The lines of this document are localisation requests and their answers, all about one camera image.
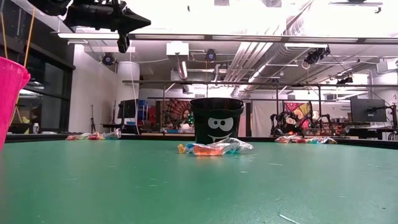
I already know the black table edge frame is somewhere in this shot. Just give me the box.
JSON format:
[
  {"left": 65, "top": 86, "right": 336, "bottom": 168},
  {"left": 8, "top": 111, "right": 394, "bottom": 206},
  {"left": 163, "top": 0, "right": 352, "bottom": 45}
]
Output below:
[{"left": 5, "top": 133, "right": 398, "bottom": 150}]

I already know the black ceiling camera cluster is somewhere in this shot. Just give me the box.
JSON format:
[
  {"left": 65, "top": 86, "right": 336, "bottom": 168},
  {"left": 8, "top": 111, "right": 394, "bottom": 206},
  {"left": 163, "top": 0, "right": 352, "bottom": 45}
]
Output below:
[{"left": 303, "top": 46, "right": 331, "bottom": 65}]

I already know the white curtain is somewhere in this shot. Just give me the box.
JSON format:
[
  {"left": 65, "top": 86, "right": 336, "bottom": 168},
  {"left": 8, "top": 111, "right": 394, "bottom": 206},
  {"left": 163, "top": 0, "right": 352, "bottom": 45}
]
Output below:
[{"left": 251, "top": 100, "right": 280, "bottom": 138}]

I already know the white ceiling box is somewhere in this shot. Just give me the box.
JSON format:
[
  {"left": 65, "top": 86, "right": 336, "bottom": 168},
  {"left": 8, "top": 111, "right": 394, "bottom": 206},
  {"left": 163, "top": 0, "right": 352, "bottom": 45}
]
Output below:
[{"left": 165, "top": 41, "right": 190, "bottom": 57}]

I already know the black monitor back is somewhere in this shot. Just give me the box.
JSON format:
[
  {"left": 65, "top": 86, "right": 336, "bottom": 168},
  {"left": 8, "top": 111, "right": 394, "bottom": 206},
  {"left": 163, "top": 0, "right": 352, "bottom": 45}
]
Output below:
[{"left": 350, "top": 98, "right": 387, "bottom": 123}]

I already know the black halloween face bucket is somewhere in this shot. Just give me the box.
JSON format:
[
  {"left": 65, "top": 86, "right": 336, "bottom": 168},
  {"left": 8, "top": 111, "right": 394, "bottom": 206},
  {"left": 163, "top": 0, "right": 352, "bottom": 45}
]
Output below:
[{"left": 189, "top": 97, "right": 245, "bottom": 146}]

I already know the clear blue yellow candy bag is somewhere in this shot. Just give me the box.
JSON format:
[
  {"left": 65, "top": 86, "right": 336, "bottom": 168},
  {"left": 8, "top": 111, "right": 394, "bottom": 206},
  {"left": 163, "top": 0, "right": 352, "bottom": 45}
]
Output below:
[{"left": 307, "top": 136, "right": 338, "bottom": 145}]

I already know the yellow pole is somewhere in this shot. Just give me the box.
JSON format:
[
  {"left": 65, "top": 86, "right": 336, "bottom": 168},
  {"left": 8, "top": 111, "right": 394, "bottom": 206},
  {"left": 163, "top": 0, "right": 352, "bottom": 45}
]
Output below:
[{"left": 23, "top": 6, "right": 37, "bottom": 68}]

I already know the pink halloween bucket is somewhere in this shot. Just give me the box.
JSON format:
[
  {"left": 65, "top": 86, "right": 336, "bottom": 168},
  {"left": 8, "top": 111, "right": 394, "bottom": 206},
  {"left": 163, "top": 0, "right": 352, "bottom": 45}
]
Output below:
[{"left": 0, "top": 56, "right": 31, "bottom": 151}]

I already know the black background monitor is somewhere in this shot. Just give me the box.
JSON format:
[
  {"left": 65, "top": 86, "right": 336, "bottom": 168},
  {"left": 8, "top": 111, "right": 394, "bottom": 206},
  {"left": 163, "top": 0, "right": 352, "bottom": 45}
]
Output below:
[{"left": 117, "top": 99, "right": 138, "bottom": 119}]

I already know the red mandala tapestry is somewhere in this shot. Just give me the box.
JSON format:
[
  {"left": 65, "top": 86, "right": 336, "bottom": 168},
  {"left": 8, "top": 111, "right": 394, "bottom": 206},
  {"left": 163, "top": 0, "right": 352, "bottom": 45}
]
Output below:
[{"left": 160, "top": 99, "right": 192, "bottom": 129}]

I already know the white column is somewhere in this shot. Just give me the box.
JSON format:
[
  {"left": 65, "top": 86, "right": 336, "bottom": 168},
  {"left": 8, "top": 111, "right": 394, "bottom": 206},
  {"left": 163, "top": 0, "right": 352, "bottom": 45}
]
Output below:
[{"left": 115, "top": 60, "right": 141, "bottom": 135}]

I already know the colourful patchwork tapestry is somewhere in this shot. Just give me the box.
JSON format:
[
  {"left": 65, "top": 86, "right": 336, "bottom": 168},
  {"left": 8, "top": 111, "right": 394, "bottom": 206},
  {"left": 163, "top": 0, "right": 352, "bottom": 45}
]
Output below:
[{"left": 284, "top": 101, "right": 313, "bottom": 131}]

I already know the black tripod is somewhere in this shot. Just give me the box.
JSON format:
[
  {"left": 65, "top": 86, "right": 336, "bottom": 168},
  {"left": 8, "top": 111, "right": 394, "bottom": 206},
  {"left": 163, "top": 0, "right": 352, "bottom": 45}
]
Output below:
[{"left": 90, "top": 104, "right": 97, "bottom": 134}]

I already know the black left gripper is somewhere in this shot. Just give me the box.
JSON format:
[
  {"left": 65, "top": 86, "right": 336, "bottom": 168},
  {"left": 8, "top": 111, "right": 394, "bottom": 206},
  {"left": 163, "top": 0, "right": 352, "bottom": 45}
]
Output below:
[{"left": 63, "top": 0, "right": 152, "bottom": 54}]

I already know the blue storage bin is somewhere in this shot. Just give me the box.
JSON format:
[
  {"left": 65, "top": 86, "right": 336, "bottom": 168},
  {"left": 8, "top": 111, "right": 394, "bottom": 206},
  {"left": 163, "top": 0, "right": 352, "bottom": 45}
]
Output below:
[{"left": 137, "top": 99, "right": 149, "bottom": 121}]

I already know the black background robot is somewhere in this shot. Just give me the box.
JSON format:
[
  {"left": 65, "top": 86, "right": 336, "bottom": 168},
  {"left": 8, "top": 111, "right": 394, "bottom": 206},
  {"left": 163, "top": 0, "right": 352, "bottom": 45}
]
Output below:
[{"left": 269, "top": 111, "right": 332, "bottom": 137}]

